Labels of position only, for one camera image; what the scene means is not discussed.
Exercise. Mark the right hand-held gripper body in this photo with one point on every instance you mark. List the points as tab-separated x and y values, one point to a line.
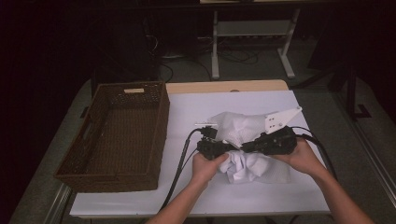
278	143

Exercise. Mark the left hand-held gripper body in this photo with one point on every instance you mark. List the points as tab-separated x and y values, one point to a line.
211	147

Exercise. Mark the white garment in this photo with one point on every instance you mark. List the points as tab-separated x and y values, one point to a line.
246	168

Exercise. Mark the white mesh laundry bag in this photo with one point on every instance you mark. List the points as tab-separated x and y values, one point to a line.
239	127

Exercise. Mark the brown wicker basket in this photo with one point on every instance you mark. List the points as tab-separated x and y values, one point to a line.
121	140

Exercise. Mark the person's left hand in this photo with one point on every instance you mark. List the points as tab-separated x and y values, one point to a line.
204	169

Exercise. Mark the person's right hand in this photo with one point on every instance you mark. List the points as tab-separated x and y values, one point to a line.
303	158

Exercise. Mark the white board mat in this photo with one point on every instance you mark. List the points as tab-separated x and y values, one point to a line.
186	109

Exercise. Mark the black metal stand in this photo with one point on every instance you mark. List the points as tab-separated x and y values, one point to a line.
351	93

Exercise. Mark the white metal stand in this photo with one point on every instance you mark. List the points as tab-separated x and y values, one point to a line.
252	28

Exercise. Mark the aluminium frame rail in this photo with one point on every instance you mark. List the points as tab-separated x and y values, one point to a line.
57	205
379	168

